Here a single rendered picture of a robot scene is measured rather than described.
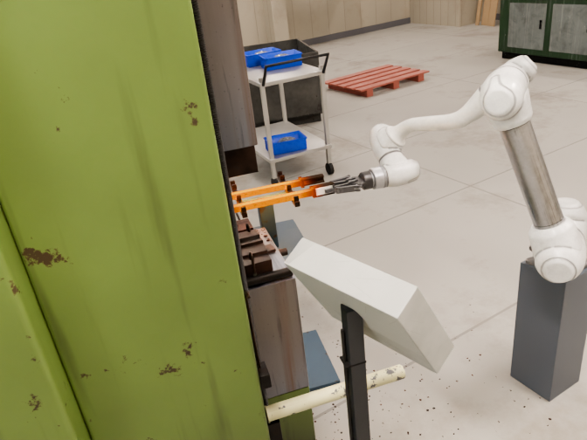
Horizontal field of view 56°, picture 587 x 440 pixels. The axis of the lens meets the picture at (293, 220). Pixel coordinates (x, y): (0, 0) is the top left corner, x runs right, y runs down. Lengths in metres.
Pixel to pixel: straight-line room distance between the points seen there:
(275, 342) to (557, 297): 1.12
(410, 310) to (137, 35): 0.75
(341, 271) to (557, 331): 1.36
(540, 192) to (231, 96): 1.09
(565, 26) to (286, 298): 6.87
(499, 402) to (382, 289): 1.53
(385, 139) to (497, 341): 1.19
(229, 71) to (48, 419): 0.90
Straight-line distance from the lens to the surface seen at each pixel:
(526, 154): 1.95
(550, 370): 2.56
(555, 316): 2.39
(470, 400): 2.60
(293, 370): 1.91
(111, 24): 1.11
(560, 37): 8.22
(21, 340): 1.24
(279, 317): 1.76
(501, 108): 1.85
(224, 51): 1.41
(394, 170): 2.24
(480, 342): 2.90
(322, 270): 1.24
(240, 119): 1.45
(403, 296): 1.13
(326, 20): 11.54
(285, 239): 2.40
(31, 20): 1.12
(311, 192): 2.17
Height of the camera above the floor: 1.84
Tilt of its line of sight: 27 degrees down
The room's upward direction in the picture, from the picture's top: 7 degrees counter-clockwise
